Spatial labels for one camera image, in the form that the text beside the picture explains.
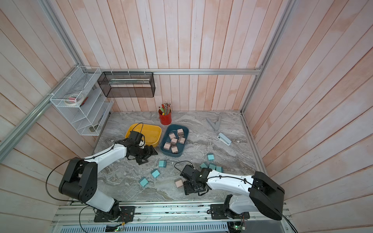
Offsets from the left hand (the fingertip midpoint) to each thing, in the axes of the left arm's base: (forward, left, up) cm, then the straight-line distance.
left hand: (153, 158), depth 89 cm
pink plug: (+14, -12, -3) cm, 19 cm away
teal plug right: (-4, -37, -3) cm, 37 cm away
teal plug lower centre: (-9, -2, -3) cm, 10 cm away
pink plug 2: (+11, -7, -3) cm, 13 cm away
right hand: (-17, -22, -5) cm, 28 cm away
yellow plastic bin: (+22, +4, -4) cm, 23 cm away
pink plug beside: (+20, -17, 0) cm, 26 cm away
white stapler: (+17, -47, -2) cm, 50 cm away
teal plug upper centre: (-3, -5, -2) cm, 7 cm away
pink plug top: (+15, -18, -2) cm, 23 cm away
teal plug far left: (-14, +4, -3) cm, 15 cm away
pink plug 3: (+8, -13, -3) cm, 15 cm away
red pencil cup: (+32, -5, +7) cm, 33 cm away
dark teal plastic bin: (+24, -11, 0) cm, 26 cm away
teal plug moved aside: (+2, -37, -3) cm, 37 cm away
